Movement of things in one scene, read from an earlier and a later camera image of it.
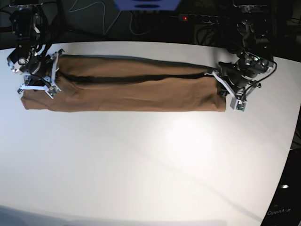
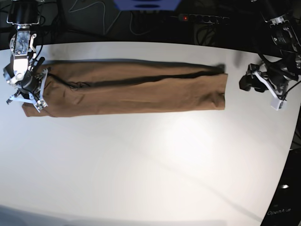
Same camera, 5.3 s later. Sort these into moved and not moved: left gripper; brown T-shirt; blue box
Moved: left gripper
Not moved: blue box; brown T-shirt
